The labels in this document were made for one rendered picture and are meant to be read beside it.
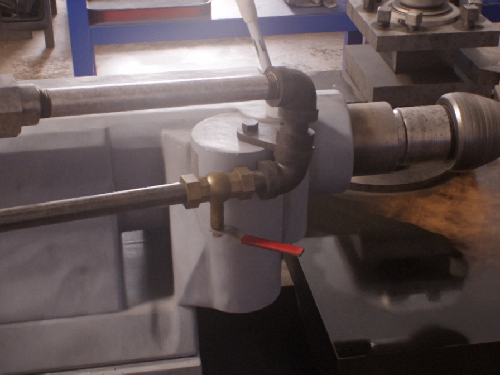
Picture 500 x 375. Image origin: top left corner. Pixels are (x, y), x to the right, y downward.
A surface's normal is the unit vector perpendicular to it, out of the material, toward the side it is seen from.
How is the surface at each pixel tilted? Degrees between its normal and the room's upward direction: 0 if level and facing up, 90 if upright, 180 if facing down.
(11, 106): 57
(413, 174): 50
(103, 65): 0
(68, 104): 81
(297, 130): 82
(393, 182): 34
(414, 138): 70
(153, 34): 90
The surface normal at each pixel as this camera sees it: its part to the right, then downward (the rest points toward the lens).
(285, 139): -0.58, 0.25
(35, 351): 0.14, 0.00
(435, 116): 0.07, -0.59
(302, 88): 0.56, 0.20
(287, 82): 0.48, -0.03
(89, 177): 0.17, 0.35
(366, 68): 0.00, -0.88
